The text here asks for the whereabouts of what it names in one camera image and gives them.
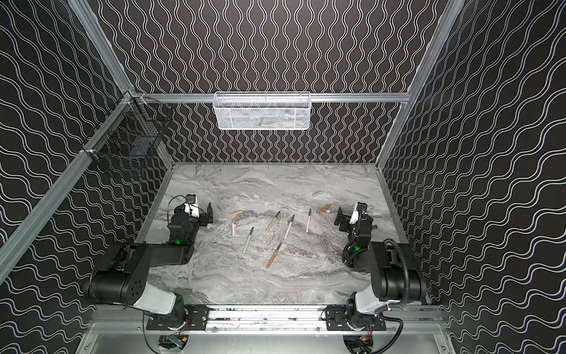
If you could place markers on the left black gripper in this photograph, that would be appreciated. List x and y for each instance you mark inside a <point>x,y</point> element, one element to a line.
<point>202,215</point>

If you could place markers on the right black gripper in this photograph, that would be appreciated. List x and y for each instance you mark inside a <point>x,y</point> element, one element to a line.
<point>350,217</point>

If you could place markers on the white pink pen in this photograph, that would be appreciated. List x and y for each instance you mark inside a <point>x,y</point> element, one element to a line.
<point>307,225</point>

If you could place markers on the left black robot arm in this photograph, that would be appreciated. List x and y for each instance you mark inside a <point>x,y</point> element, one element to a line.
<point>121,275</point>

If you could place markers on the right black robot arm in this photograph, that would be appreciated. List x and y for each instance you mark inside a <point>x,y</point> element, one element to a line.
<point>395,276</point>

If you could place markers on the green pen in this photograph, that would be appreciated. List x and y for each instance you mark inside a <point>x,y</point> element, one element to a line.
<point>248,240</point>

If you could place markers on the orange pen upper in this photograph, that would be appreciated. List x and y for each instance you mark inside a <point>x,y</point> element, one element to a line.
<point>273,222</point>

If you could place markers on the orange pen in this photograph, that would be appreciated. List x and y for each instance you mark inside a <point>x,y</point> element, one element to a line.
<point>273,222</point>
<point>274,255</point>

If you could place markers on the orange pen lower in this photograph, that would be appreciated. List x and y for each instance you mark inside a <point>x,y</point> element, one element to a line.
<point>274,255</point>

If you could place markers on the white mesh basket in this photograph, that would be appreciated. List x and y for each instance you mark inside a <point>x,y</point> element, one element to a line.
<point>262,110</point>

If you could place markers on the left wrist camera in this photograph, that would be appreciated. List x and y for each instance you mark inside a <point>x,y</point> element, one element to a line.
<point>191,205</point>

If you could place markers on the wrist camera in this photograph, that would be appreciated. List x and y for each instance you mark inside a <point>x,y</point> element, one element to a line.
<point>191,205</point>
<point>359,213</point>

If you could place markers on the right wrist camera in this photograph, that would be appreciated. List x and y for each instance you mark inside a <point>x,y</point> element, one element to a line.
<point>359,213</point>

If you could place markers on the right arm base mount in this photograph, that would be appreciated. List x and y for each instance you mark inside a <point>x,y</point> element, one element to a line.
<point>356,319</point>

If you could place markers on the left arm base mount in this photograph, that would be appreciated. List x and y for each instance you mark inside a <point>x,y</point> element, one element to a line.
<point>193,317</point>

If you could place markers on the black wire basket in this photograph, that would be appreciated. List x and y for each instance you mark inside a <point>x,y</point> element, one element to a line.
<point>133,144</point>

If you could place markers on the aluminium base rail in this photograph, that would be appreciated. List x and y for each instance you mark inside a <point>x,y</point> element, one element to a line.
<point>266,319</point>

